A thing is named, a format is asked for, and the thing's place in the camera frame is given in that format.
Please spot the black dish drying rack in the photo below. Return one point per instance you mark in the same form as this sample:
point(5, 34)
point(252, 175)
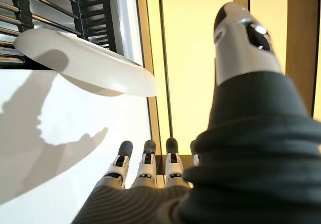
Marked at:
point(95, 8)

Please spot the cream round plate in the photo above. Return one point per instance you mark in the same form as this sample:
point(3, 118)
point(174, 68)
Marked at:
point(100, 70)

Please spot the robot right hand dark glove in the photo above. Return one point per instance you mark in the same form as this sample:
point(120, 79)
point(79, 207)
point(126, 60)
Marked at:
point(250, 146)

